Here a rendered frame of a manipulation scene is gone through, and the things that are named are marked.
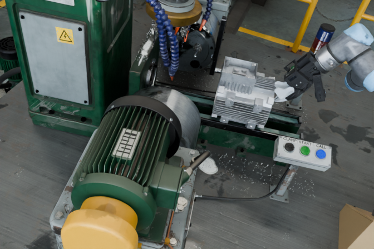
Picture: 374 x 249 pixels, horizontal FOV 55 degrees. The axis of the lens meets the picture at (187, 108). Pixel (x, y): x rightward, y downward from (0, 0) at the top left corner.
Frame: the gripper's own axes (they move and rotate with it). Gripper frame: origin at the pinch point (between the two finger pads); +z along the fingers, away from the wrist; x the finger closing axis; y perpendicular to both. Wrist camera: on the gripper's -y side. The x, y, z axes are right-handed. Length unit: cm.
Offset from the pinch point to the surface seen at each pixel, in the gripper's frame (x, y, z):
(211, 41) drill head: -27.1, 24.1, 13.2
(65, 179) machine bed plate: 32, 43, 58
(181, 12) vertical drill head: -0.5, 45.5, -2.5
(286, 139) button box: 17.5, -2.9, -0.3
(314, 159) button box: 21.5, -11.8, -3.4
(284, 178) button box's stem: 18.9, -15.5, 12.0
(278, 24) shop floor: -269, -87, 75
